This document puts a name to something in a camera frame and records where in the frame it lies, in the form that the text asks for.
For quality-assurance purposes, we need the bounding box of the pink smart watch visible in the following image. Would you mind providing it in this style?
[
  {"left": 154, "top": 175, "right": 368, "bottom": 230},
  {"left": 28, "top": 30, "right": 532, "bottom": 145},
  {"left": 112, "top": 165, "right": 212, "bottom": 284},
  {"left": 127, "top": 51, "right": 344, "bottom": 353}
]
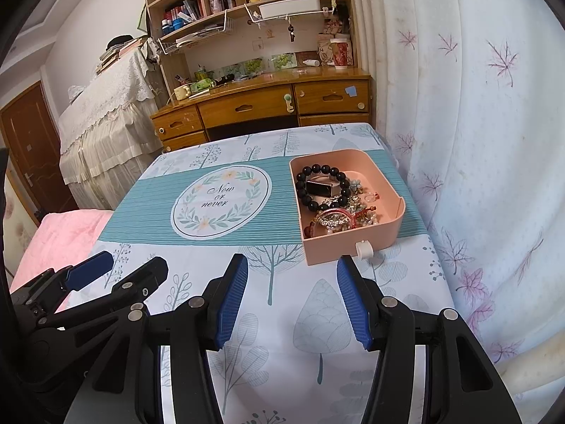
[{"left": 305, "top": 179, "right": 342, "bottom": 198}]

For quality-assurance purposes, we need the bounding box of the pink blanket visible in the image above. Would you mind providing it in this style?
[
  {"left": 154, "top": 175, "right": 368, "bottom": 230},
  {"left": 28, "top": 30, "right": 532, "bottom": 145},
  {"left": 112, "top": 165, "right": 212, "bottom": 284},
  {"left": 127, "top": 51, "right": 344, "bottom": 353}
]
[{"left": 10, "top": 210, "right": 113, "bottom": 293}]

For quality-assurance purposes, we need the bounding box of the brown wooden door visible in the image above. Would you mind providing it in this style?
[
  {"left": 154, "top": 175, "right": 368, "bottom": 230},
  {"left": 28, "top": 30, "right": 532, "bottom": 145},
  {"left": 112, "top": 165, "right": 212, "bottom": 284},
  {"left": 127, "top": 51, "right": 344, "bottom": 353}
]
[{"left": 1, "top": 81, "right": 78, "bottom": 214}]

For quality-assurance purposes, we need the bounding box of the lace covered piano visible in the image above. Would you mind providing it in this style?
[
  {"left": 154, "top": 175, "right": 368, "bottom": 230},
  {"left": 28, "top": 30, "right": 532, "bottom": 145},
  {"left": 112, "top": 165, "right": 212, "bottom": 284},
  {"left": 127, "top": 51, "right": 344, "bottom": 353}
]
[{"left": 58, "top": 46, "right": 167, "bottom": 210}]

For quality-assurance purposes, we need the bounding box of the white mug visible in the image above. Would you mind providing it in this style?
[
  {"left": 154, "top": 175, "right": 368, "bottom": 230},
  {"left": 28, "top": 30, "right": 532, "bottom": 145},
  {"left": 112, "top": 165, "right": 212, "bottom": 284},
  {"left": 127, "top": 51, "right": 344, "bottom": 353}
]
[{"left": 173, "top": 84, "right": 191, "bottom": 101}]

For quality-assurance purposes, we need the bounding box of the pink drawer tray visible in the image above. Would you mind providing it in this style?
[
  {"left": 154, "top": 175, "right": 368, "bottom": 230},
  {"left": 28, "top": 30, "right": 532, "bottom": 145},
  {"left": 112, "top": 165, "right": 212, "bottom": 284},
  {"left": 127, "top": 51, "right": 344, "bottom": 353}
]
[{"left": 289, "top": 149, "right": 408, "bottom": 265}]

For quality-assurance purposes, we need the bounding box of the wooden desk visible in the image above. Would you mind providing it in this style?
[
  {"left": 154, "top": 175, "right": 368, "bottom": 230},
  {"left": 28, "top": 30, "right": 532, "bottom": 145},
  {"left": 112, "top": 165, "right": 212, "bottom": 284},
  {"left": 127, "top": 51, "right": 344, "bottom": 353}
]
[{"left": 151, "top": 67, "right": 374, "bottom": 152}]

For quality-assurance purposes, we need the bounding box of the wooden bookshelf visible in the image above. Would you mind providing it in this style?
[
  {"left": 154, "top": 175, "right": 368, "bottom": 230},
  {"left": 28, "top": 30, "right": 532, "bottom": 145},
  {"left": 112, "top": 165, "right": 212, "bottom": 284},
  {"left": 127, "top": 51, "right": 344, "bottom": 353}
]
[{"left": 145, "top": 0, "right": 353, "bottom": 94}]

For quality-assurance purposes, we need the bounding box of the red patterned cup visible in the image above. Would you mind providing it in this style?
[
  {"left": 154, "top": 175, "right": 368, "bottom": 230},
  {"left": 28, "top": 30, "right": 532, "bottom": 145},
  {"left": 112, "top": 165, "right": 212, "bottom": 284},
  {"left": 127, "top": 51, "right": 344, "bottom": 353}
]
[{"left": 331, "top": 37, "right": 349, "bottom": 70}]

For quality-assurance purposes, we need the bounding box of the white storage box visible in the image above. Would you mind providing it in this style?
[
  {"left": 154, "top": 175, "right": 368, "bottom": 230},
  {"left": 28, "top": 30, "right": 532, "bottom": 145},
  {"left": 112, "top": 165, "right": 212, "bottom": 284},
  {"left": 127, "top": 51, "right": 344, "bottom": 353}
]
[{"left": 260, "top": 0, "right": 321, "bottom": 19}]

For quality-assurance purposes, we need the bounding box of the gold leaf bracelet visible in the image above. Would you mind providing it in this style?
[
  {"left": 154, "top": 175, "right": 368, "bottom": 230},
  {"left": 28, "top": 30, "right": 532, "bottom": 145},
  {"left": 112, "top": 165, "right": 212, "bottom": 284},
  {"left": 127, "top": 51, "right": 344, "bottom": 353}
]
[{"left": 344, "top": 193, "right": 379, "bottom": 226}]

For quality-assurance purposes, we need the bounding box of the red string bracelet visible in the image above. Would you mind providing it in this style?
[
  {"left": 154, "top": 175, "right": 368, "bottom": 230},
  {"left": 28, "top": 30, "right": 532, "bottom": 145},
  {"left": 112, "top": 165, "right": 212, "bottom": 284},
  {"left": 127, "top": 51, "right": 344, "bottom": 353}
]
[{"left": 303, "top": 206, "right": 376, "bottom": 237}]

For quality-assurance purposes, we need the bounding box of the black bead bracelet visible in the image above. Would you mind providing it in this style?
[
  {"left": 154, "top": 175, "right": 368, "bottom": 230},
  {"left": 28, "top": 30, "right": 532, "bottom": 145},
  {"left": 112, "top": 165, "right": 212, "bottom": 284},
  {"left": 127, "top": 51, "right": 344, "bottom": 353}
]
[{"left": 294, "top": 164, "right": 352, "bottom": 213}]

